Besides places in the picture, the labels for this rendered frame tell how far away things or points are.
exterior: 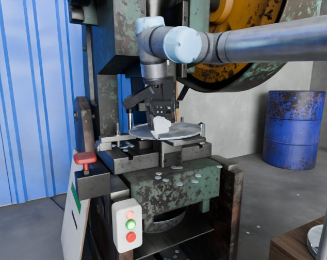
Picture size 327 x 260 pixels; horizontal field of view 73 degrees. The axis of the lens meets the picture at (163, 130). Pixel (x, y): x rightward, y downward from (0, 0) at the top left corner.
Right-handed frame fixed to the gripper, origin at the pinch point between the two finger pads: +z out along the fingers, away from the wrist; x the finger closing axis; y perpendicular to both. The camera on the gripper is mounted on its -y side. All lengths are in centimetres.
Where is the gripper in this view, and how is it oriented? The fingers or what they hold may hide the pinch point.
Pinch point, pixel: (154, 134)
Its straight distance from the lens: 74.7
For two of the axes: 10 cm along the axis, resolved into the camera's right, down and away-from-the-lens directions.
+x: 2.4, -5.1, 8.3
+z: 0.8, 8.6, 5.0
